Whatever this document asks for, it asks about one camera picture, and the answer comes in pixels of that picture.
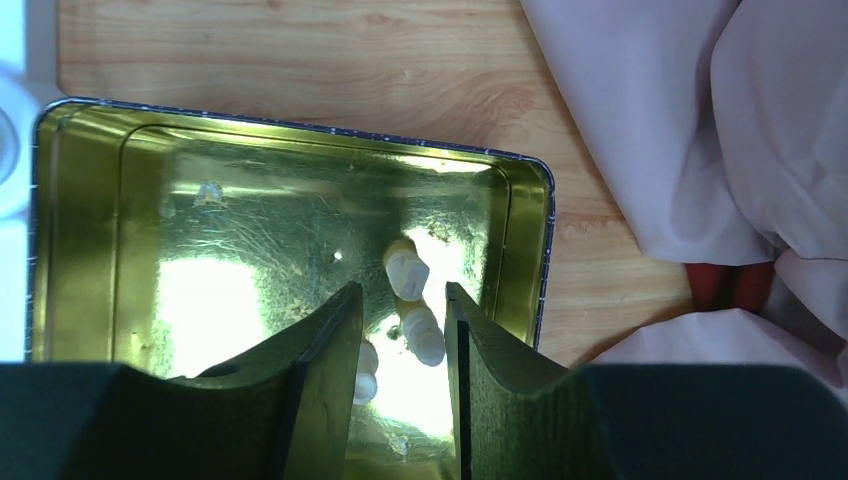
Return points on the white rack foot bar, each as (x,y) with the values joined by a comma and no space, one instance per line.
(29,82)

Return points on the pink hanging garment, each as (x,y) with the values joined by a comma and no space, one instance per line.
(720,129)

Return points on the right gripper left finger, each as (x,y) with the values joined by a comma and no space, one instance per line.
(279,410)

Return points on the light chess piece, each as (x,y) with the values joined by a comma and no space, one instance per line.
(366,386)
(424,338)
(406,271)

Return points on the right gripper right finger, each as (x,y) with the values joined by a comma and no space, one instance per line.
(519,415)

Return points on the red hanging garment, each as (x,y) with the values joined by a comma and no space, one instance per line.
(720,287)

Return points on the yellow metal tin tray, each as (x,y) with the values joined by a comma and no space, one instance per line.
(171,239)

